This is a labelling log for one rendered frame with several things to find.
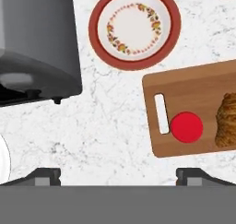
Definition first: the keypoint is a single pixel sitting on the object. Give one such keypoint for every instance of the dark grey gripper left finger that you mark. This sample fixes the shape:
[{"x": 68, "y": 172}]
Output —
[{"x": 46, "y": 176}]

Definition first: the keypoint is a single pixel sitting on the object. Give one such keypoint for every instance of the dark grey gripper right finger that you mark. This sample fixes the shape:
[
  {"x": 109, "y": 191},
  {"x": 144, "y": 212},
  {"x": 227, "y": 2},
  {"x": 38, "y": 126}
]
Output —
[{"x": 190, "y": 176}]

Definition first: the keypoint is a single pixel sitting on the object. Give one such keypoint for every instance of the red lidded jam jar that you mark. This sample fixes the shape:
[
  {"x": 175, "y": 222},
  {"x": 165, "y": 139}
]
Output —
[{"x": 186, "y": 127}]

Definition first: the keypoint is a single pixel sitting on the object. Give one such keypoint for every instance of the golden brown croissant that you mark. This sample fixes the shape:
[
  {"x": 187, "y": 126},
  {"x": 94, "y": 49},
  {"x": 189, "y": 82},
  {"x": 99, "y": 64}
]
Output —
[{"x": 226, "y": 120}]

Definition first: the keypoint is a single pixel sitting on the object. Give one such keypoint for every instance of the wooden cutting board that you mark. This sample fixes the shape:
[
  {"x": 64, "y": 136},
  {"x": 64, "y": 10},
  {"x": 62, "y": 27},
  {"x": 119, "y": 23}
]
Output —
[{"x": 196, "y": 92}]

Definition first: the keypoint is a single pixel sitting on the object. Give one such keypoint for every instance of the white round plate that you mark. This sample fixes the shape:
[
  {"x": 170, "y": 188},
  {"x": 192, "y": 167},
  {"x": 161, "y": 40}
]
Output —
[{"x": 3, "y": 160}]

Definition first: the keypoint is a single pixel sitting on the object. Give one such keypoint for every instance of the dark grey toaster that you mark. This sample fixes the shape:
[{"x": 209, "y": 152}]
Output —
[{"x": 37, "y": 43}]

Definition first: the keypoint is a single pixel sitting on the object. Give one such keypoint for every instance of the red rimmed floral plate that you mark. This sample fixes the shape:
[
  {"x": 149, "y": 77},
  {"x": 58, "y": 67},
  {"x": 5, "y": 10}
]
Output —
[{"x": 134, "y": 27}]

